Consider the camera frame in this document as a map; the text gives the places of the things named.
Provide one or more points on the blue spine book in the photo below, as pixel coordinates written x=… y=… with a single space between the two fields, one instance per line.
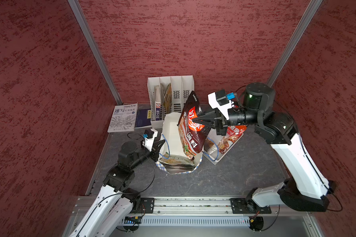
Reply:
x=157 y=107

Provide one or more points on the right metal corner post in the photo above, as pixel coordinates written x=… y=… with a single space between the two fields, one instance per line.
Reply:
x=305 y=20

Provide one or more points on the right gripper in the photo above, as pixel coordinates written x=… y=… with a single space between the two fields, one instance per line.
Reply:
x=219 y=121

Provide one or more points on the black red condiment packet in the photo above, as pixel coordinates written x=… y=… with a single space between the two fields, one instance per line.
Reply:
x=176 y=163

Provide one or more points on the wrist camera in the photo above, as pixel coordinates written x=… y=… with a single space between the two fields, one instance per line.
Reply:
x=148 y=139
x=222 y=101

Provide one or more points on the white plastic basket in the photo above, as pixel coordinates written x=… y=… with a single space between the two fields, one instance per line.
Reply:
x=216 y=146

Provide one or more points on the dark blue book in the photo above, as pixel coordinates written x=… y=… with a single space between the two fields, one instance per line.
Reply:
x=143 y=118

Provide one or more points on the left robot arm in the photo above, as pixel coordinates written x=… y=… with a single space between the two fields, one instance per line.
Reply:
x=116 y=199

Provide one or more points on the yellow comic book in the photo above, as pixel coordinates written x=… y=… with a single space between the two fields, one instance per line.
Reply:
x=166 y=96

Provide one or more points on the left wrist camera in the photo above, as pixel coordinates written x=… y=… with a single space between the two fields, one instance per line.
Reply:
x=148 y=139

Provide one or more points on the white file organizer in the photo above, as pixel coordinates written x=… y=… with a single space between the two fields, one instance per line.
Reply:
x=182 y=86

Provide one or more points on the checkered paper bag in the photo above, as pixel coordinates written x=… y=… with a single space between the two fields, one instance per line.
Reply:
x=173 y=146

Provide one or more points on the left metal corner post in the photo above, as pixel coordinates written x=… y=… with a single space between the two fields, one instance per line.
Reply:
x=79 y=15

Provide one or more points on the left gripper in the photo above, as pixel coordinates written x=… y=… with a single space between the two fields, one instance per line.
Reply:
x=154 y=153

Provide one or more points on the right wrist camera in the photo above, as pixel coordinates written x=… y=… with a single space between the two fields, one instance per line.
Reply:
x=222 y=101

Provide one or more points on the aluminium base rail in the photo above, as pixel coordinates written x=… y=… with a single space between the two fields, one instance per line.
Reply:
x=208 y=206

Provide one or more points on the orange red condiment packet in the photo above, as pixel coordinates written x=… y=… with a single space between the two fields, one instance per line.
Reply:
x=233 y=134

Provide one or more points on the metal corner post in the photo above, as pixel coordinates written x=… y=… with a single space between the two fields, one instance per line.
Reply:
x=305 y=20
x=79 y=15

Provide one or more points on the white sketch book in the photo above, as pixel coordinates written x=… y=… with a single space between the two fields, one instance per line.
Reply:
x=123 y=118

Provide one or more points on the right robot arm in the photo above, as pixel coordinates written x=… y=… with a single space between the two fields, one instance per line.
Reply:
x=307 y=189

